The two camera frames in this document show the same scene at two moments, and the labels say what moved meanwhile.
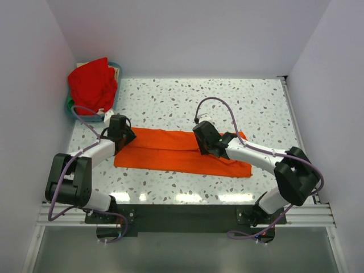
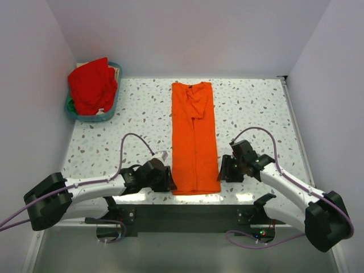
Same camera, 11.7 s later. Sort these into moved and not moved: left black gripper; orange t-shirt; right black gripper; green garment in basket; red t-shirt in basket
Moved: left black gripper; right black gripper; orange t-shirt
Not moved: green garment in basket; red t-shirt in basket
